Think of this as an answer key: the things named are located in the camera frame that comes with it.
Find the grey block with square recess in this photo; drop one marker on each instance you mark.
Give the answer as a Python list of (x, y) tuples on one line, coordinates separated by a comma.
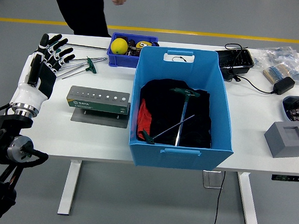
[(279, 142)]

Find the resistor strip bundle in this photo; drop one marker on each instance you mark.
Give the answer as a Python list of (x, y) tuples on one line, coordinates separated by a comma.
[(275, 72)]

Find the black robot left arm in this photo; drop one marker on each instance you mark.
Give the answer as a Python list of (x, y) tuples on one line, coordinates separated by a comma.
[(9, 122)]

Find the black table control panel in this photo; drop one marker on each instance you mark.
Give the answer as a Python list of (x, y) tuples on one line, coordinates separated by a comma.
[(287, 178)]

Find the dark brown parts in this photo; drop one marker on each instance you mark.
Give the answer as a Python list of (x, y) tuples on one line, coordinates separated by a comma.
[(133, 48)]

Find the yellow tape measure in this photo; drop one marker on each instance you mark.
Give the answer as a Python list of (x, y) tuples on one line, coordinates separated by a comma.
[(143, 44)]

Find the green silver wrench stand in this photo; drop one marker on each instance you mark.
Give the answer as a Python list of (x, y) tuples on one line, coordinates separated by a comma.
[(96, 105)]

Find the red cloth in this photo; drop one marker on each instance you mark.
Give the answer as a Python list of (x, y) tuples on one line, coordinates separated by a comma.
[(144, 119)]

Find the black cloth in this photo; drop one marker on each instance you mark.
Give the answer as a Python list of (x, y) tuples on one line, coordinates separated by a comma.
[(162, 105)]

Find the yellow ball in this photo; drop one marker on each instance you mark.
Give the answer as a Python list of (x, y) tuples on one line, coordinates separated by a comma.
[(119, 46)]

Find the clear plastic bags of parts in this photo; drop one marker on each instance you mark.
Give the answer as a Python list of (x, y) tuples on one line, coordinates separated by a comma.
[(280, 55)]

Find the blue folding plastic box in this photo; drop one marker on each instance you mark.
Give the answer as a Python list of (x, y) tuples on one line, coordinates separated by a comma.
[(177, 159)]

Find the silver metal plate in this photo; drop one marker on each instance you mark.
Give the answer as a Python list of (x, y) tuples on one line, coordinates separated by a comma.
[(211, 179)]

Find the black power adapter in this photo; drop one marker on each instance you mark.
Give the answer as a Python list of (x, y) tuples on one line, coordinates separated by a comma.
[(283, 85)]

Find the black tray device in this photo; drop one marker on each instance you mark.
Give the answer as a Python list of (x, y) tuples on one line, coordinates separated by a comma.
[(234, 60)]

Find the white table leg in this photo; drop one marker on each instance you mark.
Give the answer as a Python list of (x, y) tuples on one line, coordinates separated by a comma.
[(248, 199), (70, 188)]

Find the small blue parts bin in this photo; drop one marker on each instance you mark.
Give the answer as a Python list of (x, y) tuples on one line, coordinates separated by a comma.
[(122, 60)]

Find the person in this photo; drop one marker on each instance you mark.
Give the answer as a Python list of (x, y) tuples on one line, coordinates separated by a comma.
[(79, 8)]

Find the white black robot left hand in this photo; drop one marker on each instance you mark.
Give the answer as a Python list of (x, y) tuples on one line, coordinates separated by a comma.
[(28, 94)]

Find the light blue tray of components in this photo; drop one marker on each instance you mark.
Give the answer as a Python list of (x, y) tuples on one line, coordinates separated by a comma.
[(298, 111)]

